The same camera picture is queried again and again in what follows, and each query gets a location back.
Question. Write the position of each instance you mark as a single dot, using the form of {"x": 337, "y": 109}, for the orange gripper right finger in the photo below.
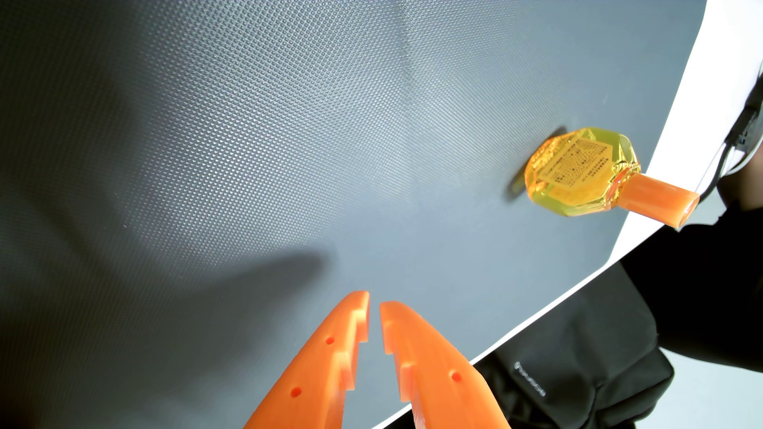
{"x": 435, "y": 369}

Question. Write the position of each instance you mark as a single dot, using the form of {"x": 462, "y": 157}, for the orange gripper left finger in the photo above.
{"x": 316, "y": 375}

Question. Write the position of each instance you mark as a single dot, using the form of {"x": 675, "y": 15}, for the yellow eyedrops bottle orange cap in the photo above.
{"x": 581, "y": 173}

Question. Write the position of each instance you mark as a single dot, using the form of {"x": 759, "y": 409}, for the black bag with print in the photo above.
{"x": 584, "y": 357}

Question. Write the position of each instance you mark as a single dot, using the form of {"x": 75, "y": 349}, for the grey textured mat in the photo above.
{"x": 298, "y": 149}

